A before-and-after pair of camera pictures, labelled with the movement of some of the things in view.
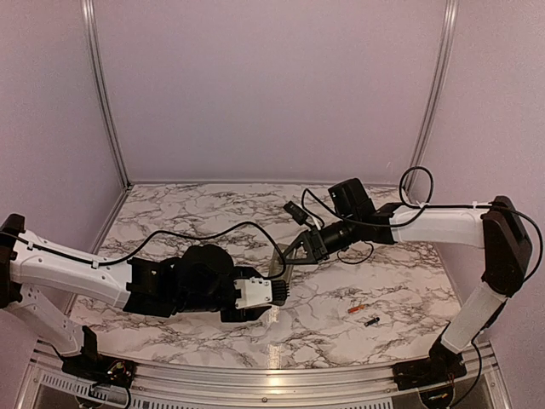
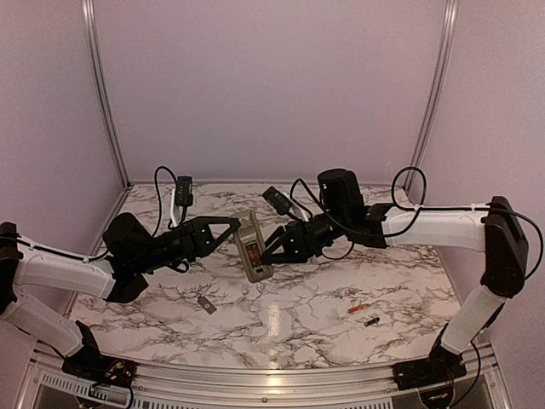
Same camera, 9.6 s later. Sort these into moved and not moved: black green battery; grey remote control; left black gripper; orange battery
Moved: grey remote control; left black gripper
Not moved: black green battery; orange battery
